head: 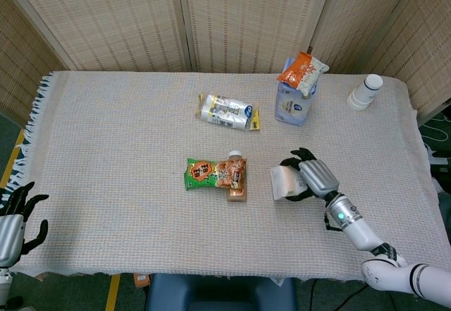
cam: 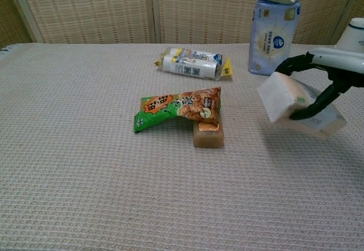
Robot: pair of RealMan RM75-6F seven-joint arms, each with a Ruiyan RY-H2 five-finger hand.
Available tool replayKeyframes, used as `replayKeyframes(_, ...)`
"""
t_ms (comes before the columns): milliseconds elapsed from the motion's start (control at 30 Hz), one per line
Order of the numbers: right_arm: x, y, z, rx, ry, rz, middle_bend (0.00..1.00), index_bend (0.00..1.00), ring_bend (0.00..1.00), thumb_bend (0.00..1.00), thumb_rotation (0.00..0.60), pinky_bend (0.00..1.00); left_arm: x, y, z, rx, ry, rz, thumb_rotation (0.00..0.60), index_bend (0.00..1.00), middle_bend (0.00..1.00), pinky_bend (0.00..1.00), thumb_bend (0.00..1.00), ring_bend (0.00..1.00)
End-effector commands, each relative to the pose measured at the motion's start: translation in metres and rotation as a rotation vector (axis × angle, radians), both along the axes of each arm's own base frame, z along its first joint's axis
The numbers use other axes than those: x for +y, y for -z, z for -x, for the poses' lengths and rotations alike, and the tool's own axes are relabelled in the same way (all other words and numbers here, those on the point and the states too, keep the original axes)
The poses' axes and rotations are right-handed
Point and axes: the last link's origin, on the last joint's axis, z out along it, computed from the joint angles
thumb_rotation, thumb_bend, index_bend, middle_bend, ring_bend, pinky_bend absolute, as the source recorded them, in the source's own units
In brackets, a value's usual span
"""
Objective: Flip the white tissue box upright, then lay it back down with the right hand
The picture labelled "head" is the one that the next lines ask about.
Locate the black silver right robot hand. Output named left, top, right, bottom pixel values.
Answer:
left=279, top=147, right=341, bottom=203

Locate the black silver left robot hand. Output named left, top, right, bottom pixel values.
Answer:
left=0, top=181, right=50, bottom=268

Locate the pink tissue pack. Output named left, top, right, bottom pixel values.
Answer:
left=270, top=164, right=308, bottom=202

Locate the pale blue tissue pack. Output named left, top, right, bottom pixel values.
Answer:
left=274, top=56, right=319, bottom=127

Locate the small orange cardboard box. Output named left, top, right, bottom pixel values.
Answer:
left=132, top=272, right=152, bottom=289

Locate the brown drink bottle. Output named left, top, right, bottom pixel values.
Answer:
left=225, top=150, right=249, bottom=204

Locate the orange white snack bag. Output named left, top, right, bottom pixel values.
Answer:
left=276, top=51, right=330, bottom=97

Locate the silver yellow snack bag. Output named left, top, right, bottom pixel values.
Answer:
left=195, top=92, right=261, bottom=132

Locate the green orange snack bag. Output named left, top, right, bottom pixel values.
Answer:
left=183, top=157, right=248, bottom=192

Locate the beige woven tablecloth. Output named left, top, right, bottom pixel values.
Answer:
left=0, top=70, right=442, bottom=283

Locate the blue padded chair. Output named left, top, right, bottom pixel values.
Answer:
left=144, top=274, right=299, bottom=311

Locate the rattan folding screen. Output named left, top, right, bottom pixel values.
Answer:
left=0, top=0, right=451, bottom=126

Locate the white cable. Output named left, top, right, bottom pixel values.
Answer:
left=421, top=111, right=451, bottom=143

